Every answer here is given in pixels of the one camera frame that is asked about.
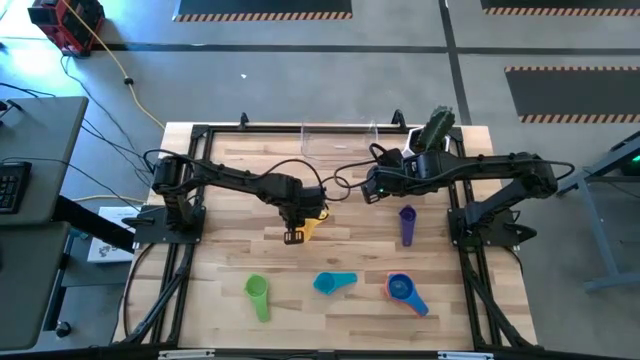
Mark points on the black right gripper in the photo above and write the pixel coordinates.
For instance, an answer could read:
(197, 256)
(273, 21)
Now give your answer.
(395, 180)

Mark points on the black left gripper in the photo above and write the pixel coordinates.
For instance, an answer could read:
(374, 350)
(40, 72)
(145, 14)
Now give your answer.
(297, 205)

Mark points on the yellow measuring cup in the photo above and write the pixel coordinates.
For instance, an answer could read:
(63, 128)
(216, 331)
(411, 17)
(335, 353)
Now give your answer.
(312, 225)

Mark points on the purple measuring cup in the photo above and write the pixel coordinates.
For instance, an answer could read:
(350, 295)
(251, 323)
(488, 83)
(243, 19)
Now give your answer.
(407, 225)

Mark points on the teal measuring cup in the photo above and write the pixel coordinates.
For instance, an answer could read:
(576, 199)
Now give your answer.
(327, 283)

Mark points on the green measuring cup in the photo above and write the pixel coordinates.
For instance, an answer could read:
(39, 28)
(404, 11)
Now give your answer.
(257, 295)

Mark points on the blue measuring cup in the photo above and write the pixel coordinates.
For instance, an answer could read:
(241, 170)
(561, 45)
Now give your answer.
(400, 289)

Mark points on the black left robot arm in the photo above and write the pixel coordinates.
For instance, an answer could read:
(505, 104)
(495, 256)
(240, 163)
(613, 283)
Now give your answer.
(235, 180)

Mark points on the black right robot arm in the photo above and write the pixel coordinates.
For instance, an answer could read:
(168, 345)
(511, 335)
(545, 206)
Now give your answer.
(480, 165)

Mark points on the clear plastic basket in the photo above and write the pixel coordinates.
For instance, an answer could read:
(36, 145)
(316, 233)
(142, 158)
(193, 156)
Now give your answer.
(340, 147)

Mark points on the green cactus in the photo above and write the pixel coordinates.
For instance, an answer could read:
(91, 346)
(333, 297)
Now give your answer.
(436, 127)

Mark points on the white printed booklet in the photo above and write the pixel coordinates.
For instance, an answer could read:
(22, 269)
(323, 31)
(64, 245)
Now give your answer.
(107, 250)

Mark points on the black desk leg beam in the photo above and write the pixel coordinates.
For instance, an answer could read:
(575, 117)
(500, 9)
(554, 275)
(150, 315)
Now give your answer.
(90, 222)

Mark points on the black hazard-striped floor mat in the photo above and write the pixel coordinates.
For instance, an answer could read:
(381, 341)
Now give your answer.
(575, 92)
(262, 7)
(560, 5)

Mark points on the grey metal table stand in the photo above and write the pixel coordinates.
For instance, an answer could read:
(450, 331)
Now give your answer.
(597, 230)

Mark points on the black caster wheel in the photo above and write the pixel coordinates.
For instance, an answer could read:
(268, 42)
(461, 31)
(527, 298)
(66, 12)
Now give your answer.
(63, 329)

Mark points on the grey desk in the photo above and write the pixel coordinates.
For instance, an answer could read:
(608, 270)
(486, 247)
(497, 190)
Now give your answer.
(25, 285)
(40, 150)

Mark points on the black keyboard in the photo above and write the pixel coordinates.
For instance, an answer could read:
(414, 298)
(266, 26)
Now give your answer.
(12, 187)

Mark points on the red and black machine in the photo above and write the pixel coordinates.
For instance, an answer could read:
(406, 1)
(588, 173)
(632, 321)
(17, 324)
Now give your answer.
(70, 25)

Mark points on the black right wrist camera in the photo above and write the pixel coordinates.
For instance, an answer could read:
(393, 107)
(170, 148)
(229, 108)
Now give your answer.
(395, 157)

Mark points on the black frame clamp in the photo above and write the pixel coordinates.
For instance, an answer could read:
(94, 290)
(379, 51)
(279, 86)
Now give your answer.
(398, 118)
(244, 120)

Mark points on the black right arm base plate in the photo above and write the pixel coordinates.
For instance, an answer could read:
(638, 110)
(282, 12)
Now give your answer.
(457, 235)

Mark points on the black table frame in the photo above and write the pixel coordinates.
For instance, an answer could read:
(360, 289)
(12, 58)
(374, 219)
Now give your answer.
(260, 129)

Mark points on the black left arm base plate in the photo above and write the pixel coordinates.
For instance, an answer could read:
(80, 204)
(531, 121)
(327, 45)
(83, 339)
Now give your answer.
(160, 235)

